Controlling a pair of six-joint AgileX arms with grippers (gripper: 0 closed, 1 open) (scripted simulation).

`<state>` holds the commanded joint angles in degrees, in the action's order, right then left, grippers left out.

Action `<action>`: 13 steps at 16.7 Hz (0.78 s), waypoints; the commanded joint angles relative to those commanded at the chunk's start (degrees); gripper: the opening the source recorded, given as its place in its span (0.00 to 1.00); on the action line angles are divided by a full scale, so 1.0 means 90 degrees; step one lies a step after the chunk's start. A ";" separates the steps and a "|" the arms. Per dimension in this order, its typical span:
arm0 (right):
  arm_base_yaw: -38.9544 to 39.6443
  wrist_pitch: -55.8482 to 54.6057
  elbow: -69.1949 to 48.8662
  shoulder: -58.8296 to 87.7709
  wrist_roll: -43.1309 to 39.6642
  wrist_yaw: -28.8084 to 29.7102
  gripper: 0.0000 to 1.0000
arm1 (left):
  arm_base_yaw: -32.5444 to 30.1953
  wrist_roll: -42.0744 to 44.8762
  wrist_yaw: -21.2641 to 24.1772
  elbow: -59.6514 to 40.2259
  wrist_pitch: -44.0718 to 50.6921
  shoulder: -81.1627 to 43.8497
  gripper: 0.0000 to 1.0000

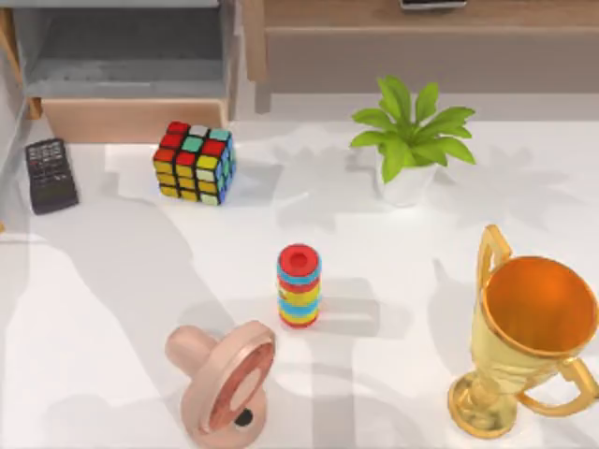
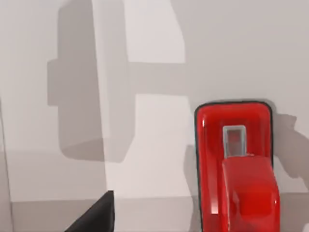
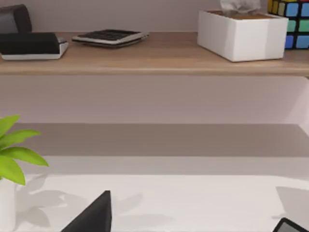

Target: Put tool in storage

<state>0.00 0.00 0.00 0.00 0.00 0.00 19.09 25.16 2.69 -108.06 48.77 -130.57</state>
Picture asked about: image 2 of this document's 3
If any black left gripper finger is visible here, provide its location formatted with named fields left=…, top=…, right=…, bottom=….
left=63, top=190, right=115, bottom=232

